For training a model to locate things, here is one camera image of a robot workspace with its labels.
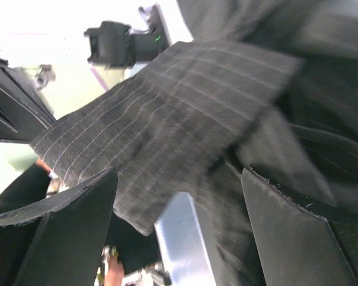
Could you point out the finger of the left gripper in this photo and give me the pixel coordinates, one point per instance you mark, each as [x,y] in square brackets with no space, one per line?
[23,115]

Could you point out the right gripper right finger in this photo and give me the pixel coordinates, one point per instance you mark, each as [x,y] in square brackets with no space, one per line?
[295,246]

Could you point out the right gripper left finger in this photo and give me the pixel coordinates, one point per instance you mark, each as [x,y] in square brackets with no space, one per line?
[58,240]

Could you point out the dark pinstriped long sleeve shirt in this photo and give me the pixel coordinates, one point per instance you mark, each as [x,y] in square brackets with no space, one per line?
[268,86]

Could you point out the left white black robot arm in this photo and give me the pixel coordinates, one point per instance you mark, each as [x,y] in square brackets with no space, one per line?
[113,45]

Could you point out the aluminium frame rail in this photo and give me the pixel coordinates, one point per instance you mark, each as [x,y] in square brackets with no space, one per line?
[186,242]

